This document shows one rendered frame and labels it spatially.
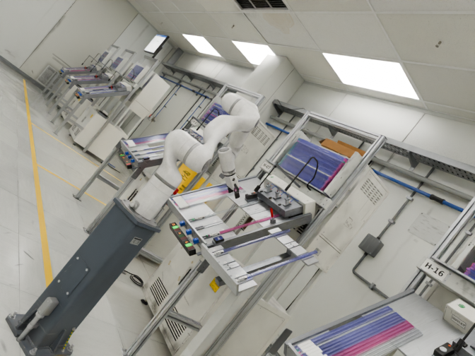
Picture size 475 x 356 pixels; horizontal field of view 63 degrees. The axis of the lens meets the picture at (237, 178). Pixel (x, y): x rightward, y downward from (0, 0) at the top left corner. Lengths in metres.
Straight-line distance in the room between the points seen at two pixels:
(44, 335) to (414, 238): 3.02
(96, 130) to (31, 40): 4.31
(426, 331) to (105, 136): 5.71
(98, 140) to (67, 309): 5.03
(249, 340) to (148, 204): 1.36
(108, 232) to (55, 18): 8.99
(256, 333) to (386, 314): 1.14
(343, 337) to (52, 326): 1.20
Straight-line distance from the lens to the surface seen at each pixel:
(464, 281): 1.98
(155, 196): 1.74
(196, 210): 2.54
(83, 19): 10.57
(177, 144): 1.74
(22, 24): 10.49
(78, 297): 1.85
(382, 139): 2.58
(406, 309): 1.93
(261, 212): 2.48
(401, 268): 3.78
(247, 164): 3.84
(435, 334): 1.86
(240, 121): 1.91
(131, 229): 1.72
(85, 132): 6.64
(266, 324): 2.76
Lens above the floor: 1.06
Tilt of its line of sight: 1 degrees up
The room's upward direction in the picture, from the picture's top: 39 degrees clockwise
